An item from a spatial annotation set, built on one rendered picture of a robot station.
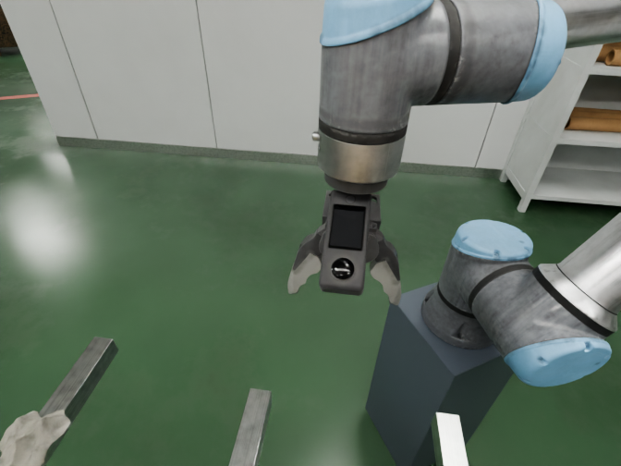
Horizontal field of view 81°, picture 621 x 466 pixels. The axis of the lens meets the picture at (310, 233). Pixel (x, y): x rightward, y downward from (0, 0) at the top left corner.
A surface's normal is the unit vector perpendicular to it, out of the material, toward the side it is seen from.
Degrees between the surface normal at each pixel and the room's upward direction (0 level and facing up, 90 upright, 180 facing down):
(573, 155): 90
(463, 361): 0
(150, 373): 0
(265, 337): 0
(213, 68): 90
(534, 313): 60
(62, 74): 90
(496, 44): 69
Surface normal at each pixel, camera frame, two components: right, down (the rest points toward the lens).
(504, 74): 0.17, 0.74
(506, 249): 0.01, -0.84
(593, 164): -0.11, 0.61
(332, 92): -0.79, 0.36
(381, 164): 0.39, 0.57
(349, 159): -0.33, 0.57
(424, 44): 0.17, 0.26
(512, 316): -0.84, -0.33
